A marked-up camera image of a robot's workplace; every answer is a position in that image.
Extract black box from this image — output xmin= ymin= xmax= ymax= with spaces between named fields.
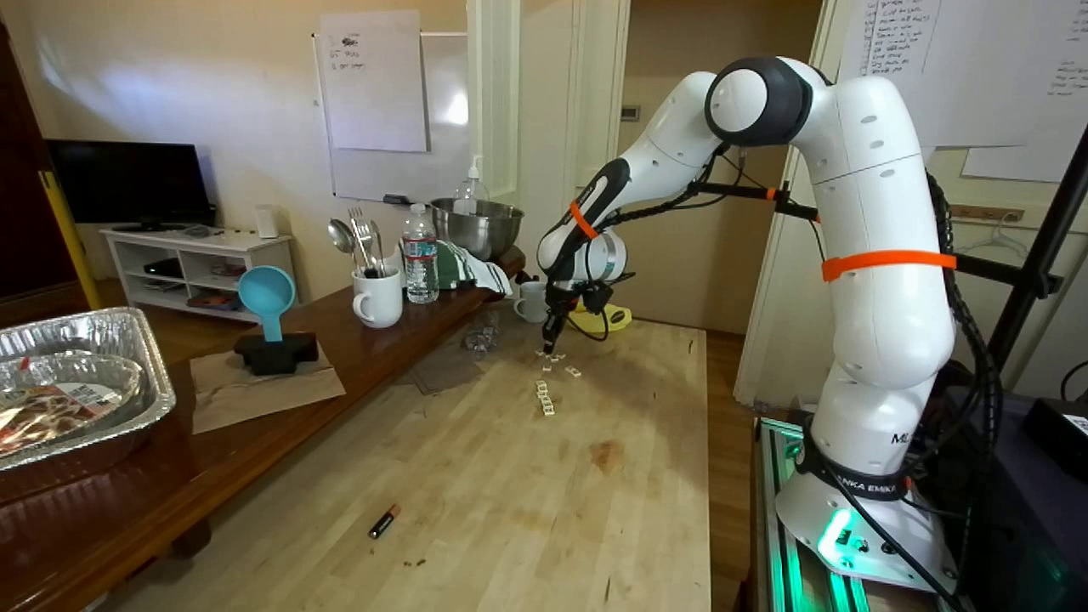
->
xmin=1023 ymin=397 xmax=1088 ymax=462

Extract metal fork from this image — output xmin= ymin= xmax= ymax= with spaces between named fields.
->
xmin=348 ymin=207 xmax=378 ymax=275

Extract clear plastic water bottle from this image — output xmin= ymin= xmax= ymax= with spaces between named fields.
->
xmin=402 ymin=203 xmax=440 ymax=305

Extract yellow flat object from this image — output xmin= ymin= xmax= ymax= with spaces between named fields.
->
xmin=568 ymin=303 xmax=633 ymax=334

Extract yellow spirit level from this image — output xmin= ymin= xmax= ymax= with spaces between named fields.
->
xmin=37 ymin=170 xmax=103 ymax=311

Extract large white paper sheet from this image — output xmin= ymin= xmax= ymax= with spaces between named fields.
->
xmin=318 ymin=9 xmax=429 ymax=154

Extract black television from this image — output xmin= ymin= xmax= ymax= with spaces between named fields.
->
xmin=45 ymin=139 xmax=217 ymax=233

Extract white mug with utensils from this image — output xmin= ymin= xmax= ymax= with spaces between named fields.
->
xmin=352 ymin=267 xmax=404 ymax=330

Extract clear pump dispenser bottle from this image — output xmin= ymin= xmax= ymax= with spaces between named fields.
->
xmin=453 ymin=156 xmax=490 ymax=215

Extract blue measuring scoop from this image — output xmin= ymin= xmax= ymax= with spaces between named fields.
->
xmin=237 ymin=265 xmax=297 ymax=343

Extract written paper sheets on wall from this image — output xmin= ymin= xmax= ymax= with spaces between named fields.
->
xmin=837 ymin=0 xmax=1088 ymax=184

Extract green striped white cloth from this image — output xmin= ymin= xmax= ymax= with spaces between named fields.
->
xmin=435 ymin=240 xmax=513 ymax=298

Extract whiteboard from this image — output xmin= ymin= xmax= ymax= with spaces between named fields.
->
xmin=312 ymin=32 xmax=471 ymax=205

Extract steel mixing bowl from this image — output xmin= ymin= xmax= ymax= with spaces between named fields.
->
xmin=430 ymin=198 xmax=525 ymax=262

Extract black stand pole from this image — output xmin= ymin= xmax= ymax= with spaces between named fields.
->
xmin=950 ymin=123 xmax=1088 ymax=375

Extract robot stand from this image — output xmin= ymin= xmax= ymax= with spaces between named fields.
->
xmin=751 ymin=415 xmax=1088 ymax=612

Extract black block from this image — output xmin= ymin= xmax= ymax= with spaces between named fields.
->
xmin=234 ymin=331 xmax=320 ymax=377

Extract dark wooden table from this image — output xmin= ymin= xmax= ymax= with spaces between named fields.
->
xmin=0 ymin=246 xmax=527 ymax=612

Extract large foil baking tray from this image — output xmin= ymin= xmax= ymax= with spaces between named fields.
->
xmin=0 ymin=307 xmax=177 ymax=473

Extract white low shelf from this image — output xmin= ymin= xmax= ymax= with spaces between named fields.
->
xmin=99 ymin=224 xmax=298 ymax=324

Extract brown paper sheet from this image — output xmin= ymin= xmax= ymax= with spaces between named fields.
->
xmin=189 ymin=343 xmax=347 ymax=435

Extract crumpled clear plastic wrap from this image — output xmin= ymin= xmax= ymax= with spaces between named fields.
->
xmin=461 ymin=311 xmax=502 ymax=356

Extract white clothes hanger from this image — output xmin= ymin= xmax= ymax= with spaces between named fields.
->
xmin=965 ymin=212 xmax=1034 ymax=261

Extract metal spoon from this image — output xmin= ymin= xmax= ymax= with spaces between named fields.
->
xmin=328 ymin=218 xmax=365 ymax=275

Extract small white mug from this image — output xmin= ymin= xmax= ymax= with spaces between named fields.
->
xmin=513 ymin=281 xmax=549 ymax=325

